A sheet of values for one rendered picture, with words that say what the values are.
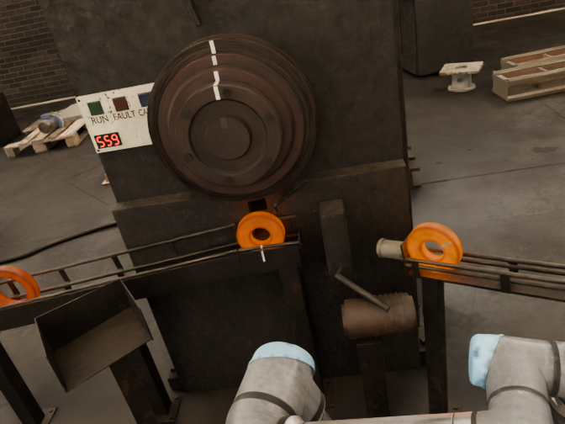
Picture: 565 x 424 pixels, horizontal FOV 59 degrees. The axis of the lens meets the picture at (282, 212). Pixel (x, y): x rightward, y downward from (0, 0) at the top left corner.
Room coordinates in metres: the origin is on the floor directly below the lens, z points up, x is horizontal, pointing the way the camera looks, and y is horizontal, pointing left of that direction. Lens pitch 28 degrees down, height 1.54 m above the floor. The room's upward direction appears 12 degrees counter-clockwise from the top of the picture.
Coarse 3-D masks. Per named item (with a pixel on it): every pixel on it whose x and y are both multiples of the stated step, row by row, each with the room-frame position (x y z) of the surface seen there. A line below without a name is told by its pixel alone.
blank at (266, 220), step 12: (252, 216) 1.36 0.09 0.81; (264, 216) 1.36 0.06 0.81; (276, 216) 1.38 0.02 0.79; (240, 228) 1.37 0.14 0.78; (252, 228) 1.36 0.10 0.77; (264, 228) 1.36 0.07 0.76; (276, 228) 1.35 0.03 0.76; (240, 240) 1.37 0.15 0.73; (252, 240) 1.37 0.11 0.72; (264, 240) 1.39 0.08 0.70; (276, 240) 1.35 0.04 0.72
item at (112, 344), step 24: (120, 288) 1.31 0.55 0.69; (48, 312) 1.21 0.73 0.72; (72, 312) 1.24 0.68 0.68; (96, 312) 1.27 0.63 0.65; (120, 312) 1.30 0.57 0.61; (48, 336) 1.20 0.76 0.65; (72, 336) 1.23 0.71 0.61; (96, 336) 1.21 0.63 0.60; (120, 336) 1.18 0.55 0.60; (144, 336) 1.16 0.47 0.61; (48, 360) 1.02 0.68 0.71; (72, 360) 1.14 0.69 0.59; (96, 360) 1.11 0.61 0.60; (120, 360) 1.15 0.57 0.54; (72, 384) 1.04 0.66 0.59; (120, 384) 1.14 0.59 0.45; (144, 408) 1.15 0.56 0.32
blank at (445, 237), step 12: (420, 228) 1.16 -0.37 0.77; (432, 228) 1.14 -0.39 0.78; (444, 228) 1.13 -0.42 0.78; (408, 240) 1.19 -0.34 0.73; (420, 240) 1.16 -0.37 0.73; (432, 240) 1.14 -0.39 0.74; (444, 240) 1.11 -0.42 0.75; (456, 240) 1.11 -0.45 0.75; (420, 252) 1.16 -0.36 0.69; (444, 252) 1.12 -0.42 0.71; (456, 252) 1.09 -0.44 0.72; (420, 264) 1.16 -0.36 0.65
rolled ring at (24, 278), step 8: (0, 272) 1.47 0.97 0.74; (8, 272) 1.47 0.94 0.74; (16, 272) 1.48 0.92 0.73; (24, 272) 1.49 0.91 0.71; (16, 280) 1.47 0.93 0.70; (24, 280) 1.47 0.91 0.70; (32, 280) 1.48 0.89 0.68; (24, 288) 1.47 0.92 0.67; (32, 288) 1.46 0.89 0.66; (0, 296) 1.50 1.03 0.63; (32, 296) 1.47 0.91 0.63; (0, 304) 1.48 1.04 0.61
